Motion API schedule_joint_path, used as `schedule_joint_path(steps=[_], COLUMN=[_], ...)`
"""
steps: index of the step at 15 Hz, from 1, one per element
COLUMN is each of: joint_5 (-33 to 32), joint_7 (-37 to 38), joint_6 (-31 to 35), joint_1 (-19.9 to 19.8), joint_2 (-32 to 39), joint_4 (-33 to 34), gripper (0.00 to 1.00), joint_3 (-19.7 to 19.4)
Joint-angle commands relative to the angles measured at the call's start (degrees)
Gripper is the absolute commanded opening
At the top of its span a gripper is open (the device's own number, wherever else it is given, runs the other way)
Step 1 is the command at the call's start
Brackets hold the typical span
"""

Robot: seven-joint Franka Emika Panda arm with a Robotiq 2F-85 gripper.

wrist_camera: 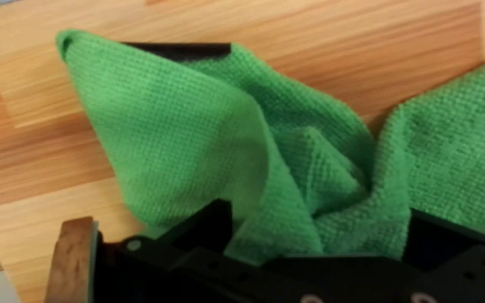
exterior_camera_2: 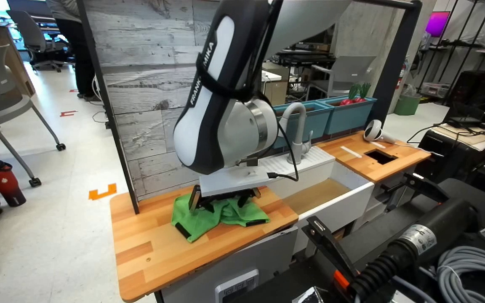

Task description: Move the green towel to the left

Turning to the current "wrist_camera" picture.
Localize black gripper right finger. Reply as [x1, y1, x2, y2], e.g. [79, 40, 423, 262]
[403, 207, 485, 273]

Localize green microfibre towel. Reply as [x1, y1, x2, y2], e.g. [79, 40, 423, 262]
[54, 28, 485, 266]

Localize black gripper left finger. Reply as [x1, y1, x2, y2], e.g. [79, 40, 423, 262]
[140, 197, 234, 266]

